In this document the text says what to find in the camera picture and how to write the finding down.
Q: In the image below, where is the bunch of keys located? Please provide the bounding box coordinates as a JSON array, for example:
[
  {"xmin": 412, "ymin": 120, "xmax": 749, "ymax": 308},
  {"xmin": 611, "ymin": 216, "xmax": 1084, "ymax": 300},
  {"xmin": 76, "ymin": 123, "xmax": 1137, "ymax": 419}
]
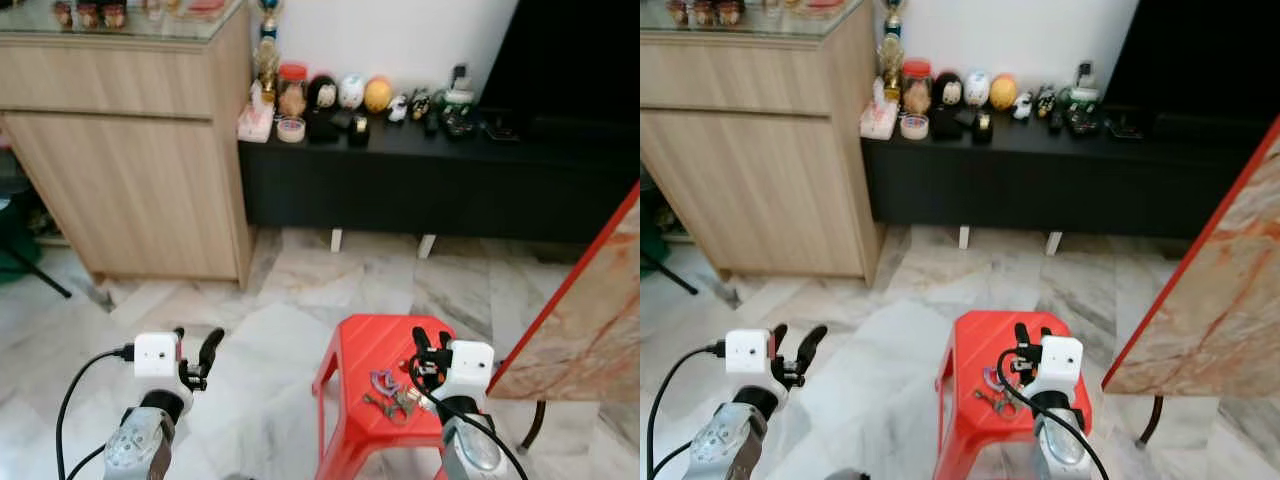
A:
[
  {"xmin": 974, "ymin": 365, "xmax": 1023, "ymax": 417},
  {"xmin": 362, "ymin": 368, "xmax": 423, "ymax": 423}
]

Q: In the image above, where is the red plastic stool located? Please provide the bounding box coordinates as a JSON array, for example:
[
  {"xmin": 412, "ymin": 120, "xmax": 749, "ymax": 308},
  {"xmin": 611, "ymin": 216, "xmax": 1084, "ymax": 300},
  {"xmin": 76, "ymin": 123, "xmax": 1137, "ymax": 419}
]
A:
[
  {"xmin": 311, "ymin": 314, "xmax": 473, "ymax": 480},
  {"xmin": 934, "ymin": 310, "xmax": 1093, "ymax": 480}
]

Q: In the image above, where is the dark curved table leg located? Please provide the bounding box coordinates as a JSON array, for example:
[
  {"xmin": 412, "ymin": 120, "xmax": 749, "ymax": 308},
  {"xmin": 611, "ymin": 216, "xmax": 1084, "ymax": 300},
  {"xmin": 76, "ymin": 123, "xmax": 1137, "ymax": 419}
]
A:
[
  {"xmin": 519, "ymin": 400, "xmax": 548, "ymax": 452},
  {"xmin": 1138, "ymin": 395, "xmax": 1167, "ymax": 447}
]

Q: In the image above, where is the black rod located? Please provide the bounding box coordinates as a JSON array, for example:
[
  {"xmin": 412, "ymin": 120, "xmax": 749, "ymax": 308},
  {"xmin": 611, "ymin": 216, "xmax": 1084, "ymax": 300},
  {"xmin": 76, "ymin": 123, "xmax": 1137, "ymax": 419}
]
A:
[
  {"xmin": 0, "ymin": 240, "xmax": 74, "ymax": 300},
  {"xmin": 640, "ymin": 250, "xmax": 700, "ymax": 297}
]

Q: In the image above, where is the marble table with red edge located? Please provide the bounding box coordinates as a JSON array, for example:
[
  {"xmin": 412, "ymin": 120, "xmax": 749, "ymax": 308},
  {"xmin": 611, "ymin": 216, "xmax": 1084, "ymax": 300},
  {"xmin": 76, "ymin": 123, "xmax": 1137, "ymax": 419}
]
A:
[
  {"xmin": 486, "ymin": 180, "xmax": 641, "ymax": 407},
  {"xmin": 1101, "ymin": 114, "xmax": 1280, "ymax": 397}
]

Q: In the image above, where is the black low sideboard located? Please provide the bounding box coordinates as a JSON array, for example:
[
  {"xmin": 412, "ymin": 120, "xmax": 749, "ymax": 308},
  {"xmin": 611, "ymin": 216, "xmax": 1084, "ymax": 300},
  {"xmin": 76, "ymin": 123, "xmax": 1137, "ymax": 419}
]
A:
[
  {"xmin": 237, "ymin": 104, "xmax": 641, "ymax": 247},
  {"xmin": 861, "ymin": 102, "xmax": 1267, "ymax": 242}
]

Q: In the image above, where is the light wooden cabinet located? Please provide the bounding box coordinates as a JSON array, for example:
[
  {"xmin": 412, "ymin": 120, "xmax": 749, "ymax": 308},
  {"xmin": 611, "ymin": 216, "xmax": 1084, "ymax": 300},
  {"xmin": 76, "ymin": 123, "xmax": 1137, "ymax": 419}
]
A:
[
  {"xmin": 0, "ymin": 0, "xmax": 254, "ymax": 292},
  {"xmin": 640, "ymin": 0, "xmax": 887, "ymax": 283}
]

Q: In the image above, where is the green object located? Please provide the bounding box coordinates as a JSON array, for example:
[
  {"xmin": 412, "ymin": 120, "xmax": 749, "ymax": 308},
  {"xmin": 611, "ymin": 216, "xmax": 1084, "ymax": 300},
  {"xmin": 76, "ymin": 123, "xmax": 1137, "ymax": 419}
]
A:
[{"xmin": 0, "ymin": 180, "xmax": 43, "ymax": 287}]

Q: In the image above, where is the pink box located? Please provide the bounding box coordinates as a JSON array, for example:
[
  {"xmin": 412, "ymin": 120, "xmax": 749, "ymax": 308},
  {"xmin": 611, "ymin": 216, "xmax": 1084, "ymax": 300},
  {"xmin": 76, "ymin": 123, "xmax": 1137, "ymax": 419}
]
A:
[
  {"xmin": 237, "ymin": 84, "xmax": 277, "ymax": 144},
  {"xmin": 859, "ymin": 80, "xmax": 900, "ymax": 140}
]

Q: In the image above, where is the black and white figurine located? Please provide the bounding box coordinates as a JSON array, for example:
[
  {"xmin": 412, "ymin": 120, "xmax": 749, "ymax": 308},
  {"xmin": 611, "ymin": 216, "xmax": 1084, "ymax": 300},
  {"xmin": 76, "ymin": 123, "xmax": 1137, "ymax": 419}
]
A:
[
  {"xmin": 933, "ymin": 70, "xmax": 965, "ymax": 109},
  {"xmin": 307, "ymin": 73, "xmax": 340, "ymax": 112}
]

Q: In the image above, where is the jar with red lid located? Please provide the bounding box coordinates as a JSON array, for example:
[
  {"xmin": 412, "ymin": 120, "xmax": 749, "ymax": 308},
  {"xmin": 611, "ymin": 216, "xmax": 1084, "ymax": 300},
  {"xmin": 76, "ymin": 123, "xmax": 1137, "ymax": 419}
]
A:
[
  {"xmin": 277, "ymin": 62, "xmax": 310, "ymax": 120},
  {"xmin": 901, "ymin": 58, "xmax": 934, "ymax": 114}
]

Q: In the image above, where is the gold trophy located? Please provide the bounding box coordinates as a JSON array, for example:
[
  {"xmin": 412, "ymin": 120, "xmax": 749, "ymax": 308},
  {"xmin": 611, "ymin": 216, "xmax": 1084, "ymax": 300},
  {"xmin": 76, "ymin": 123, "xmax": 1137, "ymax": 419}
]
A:
[
  {"xmin": 877, "ymin": 0, "xmax": 907, "ymax": 101},
  {"xmin": 254, "ymin": 0, "xmax": 284, "ymax": 103}
]

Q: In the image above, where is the black television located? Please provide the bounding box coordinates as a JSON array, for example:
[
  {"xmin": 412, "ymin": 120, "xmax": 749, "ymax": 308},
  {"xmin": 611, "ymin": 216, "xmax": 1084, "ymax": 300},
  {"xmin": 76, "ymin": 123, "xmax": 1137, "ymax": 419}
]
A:
[
  {"xmin": 477, "ymin": 0, "xmax": 641, "ymax": 127},
  {"xmin": 1102, "ymin": 0, "xmax": 1280, "ymax": 113}
]

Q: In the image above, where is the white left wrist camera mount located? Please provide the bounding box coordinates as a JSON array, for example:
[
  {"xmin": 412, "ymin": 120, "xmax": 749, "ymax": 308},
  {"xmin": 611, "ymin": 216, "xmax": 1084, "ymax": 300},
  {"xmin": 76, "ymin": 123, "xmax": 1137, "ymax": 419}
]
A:
[
  {"xmin": 725, "ymin": 329, "xmax": 777, "ymax": 377},
  {"xmin": 133, "ymin": 332, "xmax": 184, "ymax": 379}
]

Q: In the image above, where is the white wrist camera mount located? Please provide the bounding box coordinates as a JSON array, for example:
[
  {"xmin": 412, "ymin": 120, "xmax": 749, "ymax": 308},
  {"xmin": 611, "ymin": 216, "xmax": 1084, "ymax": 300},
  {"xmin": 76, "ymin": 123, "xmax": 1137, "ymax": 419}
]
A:
[
  {"xmin": 1034, "ymin": 337, "xmax": 1085, "ymax": 398},
  {"xmin": 133, "ymin": 332, "xmax": 184, "ymax": 379},
  {"xmin": 725, "ymin": 329, "xmax": 777, "ymax": 377},
  {"xmin": 446, "ymin": 341, "xmax": 497, "ymax": 403}
]

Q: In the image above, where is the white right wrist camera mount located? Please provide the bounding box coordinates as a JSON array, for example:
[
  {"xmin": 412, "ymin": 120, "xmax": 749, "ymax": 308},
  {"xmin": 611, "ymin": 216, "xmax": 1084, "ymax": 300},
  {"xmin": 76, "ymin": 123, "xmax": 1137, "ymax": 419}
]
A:
[
  {"xmin": 446, "ymin": 341, "xmax": 497, "ymax": 403},
  {"xmin": 1034, "ymin": 337, "xmax": 1085, "ymax": 398}
]

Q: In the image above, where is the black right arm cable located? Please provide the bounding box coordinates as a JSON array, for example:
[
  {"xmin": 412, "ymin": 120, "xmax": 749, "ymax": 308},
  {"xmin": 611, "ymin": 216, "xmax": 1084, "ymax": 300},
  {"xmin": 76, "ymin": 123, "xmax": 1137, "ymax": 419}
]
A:
[
  {"xmin": 996, "ymin": 348, "xmax": 1111, "ymax": 480},
  {"xmin": 407, "ymin": 354, "xmax": 531, "ymax": 480}
]

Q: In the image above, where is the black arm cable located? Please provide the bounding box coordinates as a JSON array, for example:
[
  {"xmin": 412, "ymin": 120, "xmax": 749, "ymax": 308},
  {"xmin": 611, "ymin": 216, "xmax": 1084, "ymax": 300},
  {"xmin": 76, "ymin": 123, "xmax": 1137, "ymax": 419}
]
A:
[
  {"xmin": 646, "ymin": 343, "xmax": 728, "ymax": 480},
  {"xmin": 996, "ymin": 348, "xmax": 1111, "ymax": 480},
  {"xmin": 407, "ymin": 354, "xmax": 531, "ymax": 480},
  {"xmin": 56, "ymin": 346, "xmax": 136, "ymax": 480}
]

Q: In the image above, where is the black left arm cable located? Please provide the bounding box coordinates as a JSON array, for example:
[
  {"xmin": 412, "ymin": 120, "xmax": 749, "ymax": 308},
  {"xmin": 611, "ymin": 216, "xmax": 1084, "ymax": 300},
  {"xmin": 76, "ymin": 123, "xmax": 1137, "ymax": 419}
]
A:
[
  {"xmin": 56, "ymin": 346, "xmax": 136, "ymax": 480},
  {"xmin": 646, "ymin": 343, "xmax": 728, "ymax": 480}
]

